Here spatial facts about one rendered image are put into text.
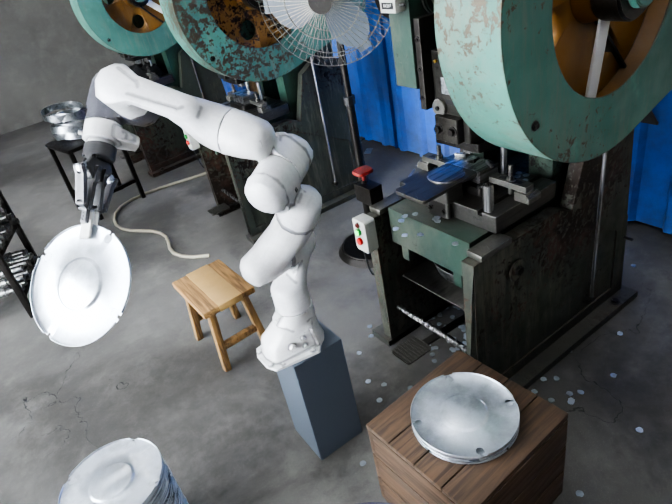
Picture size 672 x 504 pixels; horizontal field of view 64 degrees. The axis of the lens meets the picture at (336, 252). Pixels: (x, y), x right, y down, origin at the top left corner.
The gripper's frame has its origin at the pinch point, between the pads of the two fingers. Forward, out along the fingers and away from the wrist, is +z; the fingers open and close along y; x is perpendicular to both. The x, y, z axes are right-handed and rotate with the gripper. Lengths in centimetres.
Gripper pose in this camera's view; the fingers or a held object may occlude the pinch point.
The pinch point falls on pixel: (89, 225)
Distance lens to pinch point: 142.2
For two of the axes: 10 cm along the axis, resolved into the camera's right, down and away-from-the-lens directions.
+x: 9.5, 0.0, -3.1
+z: -0.6, 9.8, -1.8
